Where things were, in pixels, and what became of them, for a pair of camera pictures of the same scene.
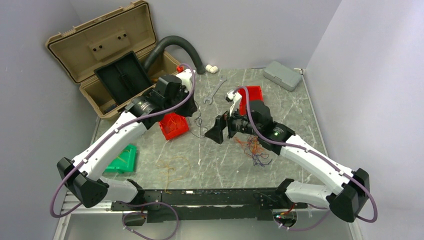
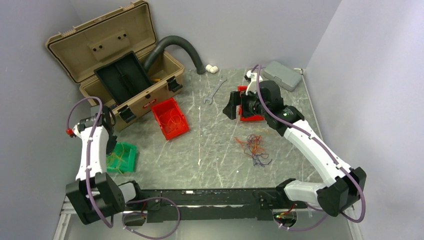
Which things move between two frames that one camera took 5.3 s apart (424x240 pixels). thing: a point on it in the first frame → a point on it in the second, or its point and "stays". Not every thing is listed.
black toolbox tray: [123, 77] stays
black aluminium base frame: [230, 204] stays
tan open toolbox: [81, 50] stays
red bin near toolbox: [173, 125] stays
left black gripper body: [185, 109] → [111, 143]
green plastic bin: [125, 161] stays
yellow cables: [178, 168] → [114, 160]
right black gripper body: [238, 123] → [251, 105]
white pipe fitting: [209, 68] stays
